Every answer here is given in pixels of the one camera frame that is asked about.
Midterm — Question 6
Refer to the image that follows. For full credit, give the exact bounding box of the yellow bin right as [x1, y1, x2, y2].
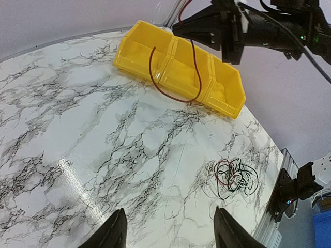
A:
[202, 54, 246, 119]

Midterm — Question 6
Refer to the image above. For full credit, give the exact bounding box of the yellow bin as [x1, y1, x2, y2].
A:
[154, 37, 211, 102]
[113, 20, 177, 83]
[202, 54, 246, 119]

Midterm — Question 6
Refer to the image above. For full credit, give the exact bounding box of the aluminium front rail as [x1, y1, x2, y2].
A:
[253, 148, 298, 247]

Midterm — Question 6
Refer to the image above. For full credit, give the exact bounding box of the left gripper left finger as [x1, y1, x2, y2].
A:
[79, 208, 127, 248]

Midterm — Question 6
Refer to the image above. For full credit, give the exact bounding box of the right aluminium frame post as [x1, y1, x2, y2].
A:
[163, 0, 187, 28]

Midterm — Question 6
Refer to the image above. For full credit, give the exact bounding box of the long red cable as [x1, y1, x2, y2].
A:
[148, 0, 202, 103]

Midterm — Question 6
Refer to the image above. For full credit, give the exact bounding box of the blue box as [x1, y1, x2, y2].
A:
[313, 204, 330, 248]

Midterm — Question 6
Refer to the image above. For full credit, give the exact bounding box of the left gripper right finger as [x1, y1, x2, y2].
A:
[213, 207, 265, 248]

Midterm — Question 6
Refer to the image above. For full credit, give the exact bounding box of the yellow bin left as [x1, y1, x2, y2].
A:
[113, 20, 177, 83]

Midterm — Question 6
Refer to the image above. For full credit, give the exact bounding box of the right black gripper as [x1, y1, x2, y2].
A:
[172, 0, 282, 65]

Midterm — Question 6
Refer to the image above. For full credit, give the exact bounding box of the cable pile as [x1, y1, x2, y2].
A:
[205, 158, 260, 201]

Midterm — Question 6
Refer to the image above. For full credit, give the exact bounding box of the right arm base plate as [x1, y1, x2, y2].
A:
[267, 162, 323, 223]

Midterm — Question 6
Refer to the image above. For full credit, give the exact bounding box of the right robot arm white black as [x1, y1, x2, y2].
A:
[172, 1, 330, 81]

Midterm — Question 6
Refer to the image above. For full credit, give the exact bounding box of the yellow bin middle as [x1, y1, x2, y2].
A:
[154, 37, 211, 102]

